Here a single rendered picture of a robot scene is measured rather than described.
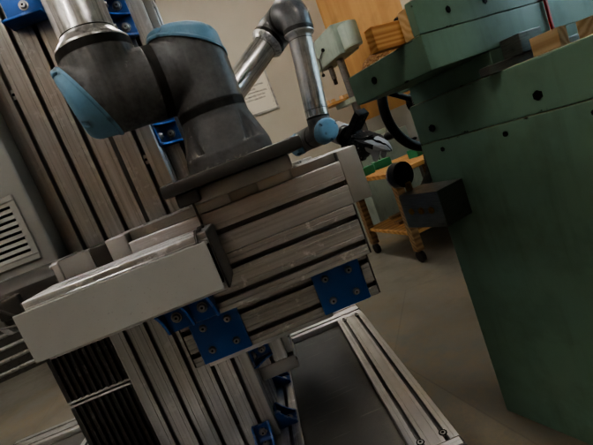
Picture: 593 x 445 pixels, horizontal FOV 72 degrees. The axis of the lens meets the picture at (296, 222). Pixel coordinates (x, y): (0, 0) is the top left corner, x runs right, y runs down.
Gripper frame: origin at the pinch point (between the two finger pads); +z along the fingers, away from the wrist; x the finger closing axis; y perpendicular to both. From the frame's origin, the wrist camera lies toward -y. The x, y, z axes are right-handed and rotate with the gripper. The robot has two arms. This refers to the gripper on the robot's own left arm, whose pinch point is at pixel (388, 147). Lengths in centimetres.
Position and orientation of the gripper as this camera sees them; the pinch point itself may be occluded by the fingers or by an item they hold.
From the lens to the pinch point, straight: 130.8
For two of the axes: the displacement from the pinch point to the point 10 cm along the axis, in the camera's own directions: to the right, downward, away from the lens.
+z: 6.0, 4.3, -6.8
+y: 0.7, 8.2, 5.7
